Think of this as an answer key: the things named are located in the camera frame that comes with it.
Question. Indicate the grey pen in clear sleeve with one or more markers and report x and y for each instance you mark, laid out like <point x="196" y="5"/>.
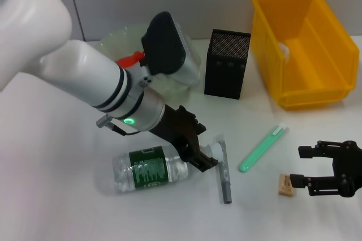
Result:
<point x="225" y="181"/>

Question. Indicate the clear green-label water bottle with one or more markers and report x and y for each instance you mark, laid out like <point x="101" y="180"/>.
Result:
<point x="147" y="170"/>

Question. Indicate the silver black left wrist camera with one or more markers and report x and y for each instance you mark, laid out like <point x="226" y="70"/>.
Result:
<point x="167" y="45"/>

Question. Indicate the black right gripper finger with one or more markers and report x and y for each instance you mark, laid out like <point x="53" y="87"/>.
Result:
<point x="316" y="185"/>
<point x="314" y="151"/>

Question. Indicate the beige eraser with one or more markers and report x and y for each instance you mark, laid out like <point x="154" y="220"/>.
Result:
<point x="285" y="187"/>

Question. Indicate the red-orange toy orange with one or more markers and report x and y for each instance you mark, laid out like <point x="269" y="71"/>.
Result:
<point x="128" y="60"/>

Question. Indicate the black mesh pen holder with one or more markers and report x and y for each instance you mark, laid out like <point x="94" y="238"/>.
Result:
<point x="226" y="65"/>

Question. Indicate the yellow plastic bin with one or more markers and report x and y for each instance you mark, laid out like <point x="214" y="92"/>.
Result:
<point x="308" y="54"/>

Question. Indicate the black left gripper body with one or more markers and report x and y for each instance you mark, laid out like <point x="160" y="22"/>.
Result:
<point x="178" y="125"/>

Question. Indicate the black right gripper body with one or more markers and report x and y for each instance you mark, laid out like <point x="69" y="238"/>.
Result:
<point x="348" y="167"/>

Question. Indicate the white paper ball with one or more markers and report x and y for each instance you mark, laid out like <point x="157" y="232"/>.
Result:
<point x="285" y="51"/>

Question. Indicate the pale green glass fruit plate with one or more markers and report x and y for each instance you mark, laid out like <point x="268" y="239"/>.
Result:
<point x="118" y="43"/>

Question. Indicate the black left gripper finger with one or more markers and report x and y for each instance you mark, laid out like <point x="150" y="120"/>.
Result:
<point x="195" y="157"/>
<point x="200" y="129"/>

